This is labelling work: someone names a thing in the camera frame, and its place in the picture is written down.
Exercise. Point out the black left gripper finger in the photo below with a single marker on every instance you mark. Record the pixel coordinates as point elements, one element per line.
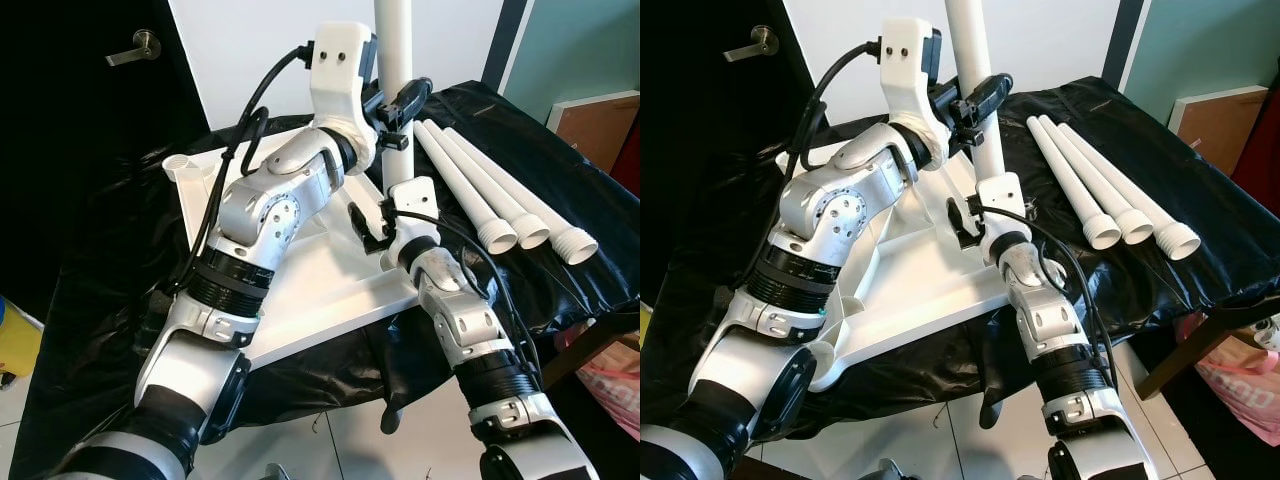
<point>412,98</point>
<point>988,94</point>

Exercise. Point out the white plastic table leg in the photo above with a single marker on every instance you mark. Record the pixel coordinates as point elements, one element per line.
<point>575,247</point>
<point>530,232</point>
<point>1102,232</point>
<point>395,50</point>
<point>1178,241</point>
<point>968,40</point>
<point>497,237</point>
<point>1135,228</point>

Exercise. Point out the white plastic table top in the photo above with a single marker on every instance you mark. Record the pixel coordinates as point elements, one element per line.
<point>920,290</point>
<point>330,290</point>

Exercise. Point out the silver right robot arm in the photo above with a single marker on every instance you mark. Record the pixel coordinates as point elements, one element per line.
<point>460,320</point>
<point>1050,320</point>

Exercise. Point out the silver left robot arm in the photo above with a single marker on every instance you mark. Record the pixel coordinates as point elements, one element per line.
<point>260,210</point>
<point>830,210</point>

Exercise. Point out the brown board with white edge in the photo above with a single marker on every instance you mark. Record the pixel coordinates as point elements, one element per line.
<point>595,125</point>
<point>1215,120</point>

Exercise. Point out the dark red cloth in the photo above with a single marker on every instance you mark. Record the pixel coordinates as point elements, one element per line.
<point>1262,140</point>
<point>628,150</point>

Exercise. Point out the brown wooden table leg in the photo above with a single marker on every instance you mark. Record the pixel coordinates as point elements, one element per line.
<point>575,345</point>
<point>1190,345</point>

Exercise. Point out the black door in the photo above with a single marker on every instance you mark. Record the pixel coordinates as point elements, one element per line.
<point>70,150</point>
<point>700,120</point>

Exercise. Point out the black plastic table cover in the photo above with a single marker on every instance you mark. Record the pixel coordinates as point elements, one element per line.
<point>100,300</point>
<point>700,250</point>

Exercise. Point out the pink plastic bag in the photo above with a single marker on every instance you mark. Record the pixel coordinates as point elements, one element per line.
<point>1240,390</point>
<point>605,385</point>

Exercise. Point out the yellow bin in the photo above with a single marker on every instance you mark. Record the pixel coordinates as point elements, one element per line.
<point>15,335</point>

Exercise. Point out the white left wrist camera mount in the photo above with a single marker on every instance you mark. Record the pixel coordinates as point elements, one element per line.
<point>340,90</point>
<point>905,90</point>

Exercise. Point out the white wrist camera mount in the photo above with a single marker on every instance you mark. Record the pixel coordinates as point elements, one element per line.
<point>415,200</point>
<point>340,90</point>
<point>905,90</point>
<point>1005,195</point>

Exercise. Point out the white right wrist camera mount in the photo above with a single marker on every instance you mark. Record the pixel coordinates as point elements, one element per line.
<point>1005,195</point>
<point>415,200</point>

